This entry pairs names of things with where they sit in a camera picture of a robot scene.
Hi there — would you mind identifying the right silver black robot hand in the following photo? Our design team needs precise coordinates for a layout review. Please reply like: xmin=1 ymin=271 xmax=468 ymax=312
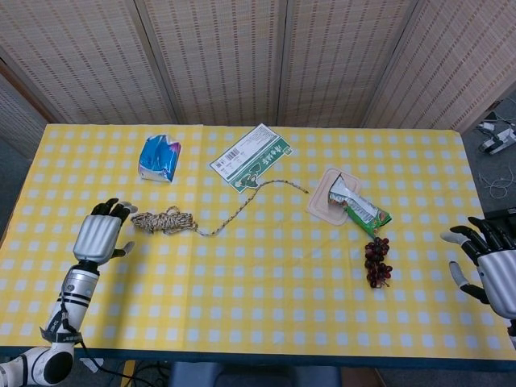
xmin=439 ymin=216 xmax=516 ymax=319

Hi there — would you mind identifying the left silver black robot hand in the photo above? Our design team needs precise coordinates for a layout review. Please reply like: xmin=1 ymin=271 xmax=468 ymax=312
xmin=71 ymin=198 xmax=138 ymax=267

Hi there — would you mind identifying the beige black braided rope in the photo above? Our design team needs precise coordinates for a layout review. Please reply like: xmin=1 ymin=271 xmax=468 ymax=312
xmin=131 ymin=179 xmax=310 ymax=237

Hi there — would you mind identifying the black flat floor object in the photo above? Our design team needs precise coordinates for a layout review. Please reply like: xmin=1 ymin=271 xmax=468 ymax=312
xmin=482 ymin=207 xmax=516 ymax=227

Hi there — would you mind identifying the blue tissue pack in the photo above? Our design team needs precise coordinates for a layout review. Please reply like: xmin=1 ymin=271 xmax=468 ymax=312
xmin=138 ymin=135 xmax=183 ymax=185

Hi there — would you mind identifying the dark red grape bunch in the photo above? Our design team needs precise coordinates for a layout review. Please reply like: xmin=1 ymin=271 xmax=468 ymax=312
xmin=364 ymin=236 xmax=393 ymax=289

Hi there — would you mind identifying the white black floor device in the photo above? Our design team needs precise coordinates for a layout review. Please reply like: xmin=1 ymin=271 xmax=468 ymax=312
xmin=478 ymin=120 xmax=516 ymax=155

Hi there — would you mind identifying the green snack bag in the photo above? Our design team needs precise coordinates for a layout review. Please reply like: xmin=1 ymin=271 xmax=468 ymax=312
xmin=327 ymin=173 xmax=393 ymax=237

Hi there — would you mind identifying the flattened green white carton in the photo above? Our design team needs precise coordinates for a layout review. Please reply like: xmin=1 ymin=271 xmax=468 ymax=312
xmin=209 ymin=123 xmax=294 ymax=194

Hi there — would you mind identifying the yellow white checkered tablecloth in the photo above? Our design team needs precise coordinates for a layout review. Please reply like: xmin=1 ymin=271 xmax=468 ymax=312
xmin=0 ymin=123 xmax=516 ymax=358

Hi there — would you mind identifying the beige plastic lid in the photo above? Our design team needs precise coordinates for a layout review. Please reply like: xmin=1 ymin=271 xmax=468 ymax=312
xmin=305 ymin=168 xmax=362 ymax=227

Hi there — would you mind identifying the bamboo folding screen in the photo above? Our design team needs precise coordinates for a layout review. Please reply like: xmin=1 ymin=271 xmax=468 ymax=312
xmin=0 ymin=0 xmax=516 ymax=160

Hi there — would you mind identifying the white floor cable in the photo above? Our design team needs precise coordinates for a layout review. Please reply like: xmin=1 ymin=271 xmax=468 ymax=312
xmin=478 ymin=173 xmax=516 ymax=198

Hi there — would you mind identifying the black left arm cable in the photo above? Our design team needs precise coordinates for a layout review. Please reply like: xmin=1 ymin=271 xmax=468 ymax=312
xmin=58 ymin=296 xmax=122 ymax=387

